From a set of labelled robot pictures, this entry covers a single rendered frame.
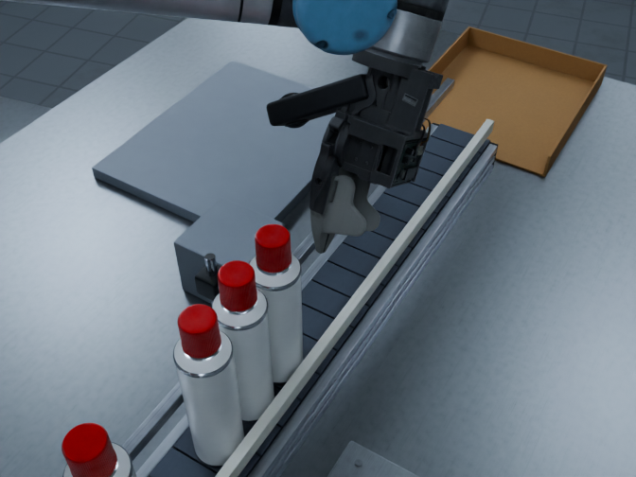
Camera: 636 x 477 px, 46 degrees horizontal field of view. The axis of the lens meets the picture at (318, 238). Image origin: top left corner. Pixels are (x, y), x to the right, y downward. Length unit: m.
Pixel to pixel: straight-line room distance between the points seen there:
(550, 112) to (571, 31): 2.06
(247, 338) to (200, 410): 0.08
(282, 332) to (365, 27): 0.33
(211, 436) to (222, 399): 0.06
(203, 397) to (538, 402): 0.41
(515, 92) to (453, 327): 0.55
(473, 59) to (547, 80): 0.14
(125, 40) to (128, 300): 2.33
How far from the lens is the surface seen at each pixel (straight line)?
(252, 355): 0.71
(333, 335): 0.82
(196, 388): 0.66
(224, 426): 0.72
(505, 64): 1.44
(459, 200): 1.05
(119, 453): 0.61
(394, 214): 1.01
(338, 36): 0.55
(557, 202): 1.15
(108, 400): 0.91
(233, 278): 0.65
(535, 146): 1.24
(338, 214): 0.75
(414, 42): 0.71
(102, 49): 3.21
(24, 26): 3.48
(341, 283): 0.92
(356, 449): 0.79
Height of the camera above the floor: 1.56
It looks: 45 degrees down
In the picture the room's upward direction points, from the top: straight up
